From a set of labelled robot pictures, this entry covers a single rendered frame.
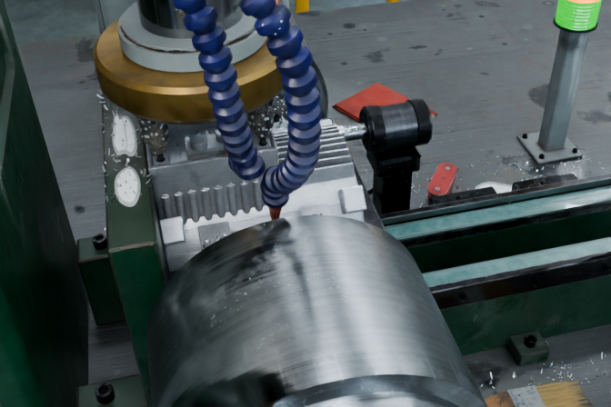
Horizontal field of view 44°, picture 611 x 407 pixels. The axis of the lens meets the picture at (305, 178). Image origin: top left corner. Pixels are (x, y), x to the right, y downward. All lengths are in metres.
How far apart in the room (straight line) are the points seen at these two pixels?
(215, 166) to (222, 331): 0.21
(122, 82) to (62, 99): 0.88
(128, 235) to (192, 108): 0.12
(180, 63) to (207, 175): 0.13
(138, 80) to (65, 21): 3.10
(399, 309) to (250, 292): 0.11
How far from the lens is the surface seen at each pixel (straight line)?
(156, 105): 0.63
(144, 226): 0.64
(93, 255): 0.96
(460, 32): 1.66
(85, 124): 1.43
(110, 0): 1.14
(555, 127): 1.29
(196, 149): 0.74
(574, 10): 1.18
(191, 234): 0.74
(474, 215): 0.99
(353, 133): 0.94
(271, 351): 0.51
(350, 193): 0.74
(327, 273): 0.55
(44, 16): 3.81
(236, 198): 0.73
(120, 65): 0.66
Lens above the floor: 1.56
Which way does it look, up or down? 38 degrees down
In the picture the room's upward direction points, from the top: 2 degrees counter-clockwise
